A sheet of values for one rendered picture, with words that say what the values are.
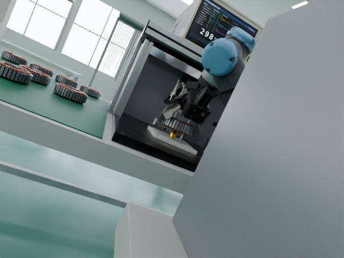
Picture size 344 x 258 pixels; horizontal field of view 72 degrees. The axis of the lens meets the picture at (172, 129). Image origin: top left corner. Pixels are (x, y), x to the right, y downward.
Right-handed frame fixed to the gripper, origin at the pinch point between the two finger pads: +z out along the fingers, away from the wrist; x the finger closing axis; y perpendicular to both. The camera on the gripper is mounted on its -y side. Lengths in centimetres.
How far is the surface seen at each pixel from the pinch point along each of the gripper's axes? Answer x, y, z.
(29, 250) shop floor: -29, 11, 88
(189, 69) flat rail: -1.7, -18.1, -13.4
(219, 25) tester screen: 2.9, -31.2, -29.5
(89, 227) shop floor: -3, -14, 103
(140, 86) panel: -14.0, -25.5, 5.5
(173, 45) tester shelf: -10.5, -21.1, -17.3
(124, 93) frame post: -19.6, -8.6, 1.7
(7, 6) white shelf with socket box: -85, -67, 19
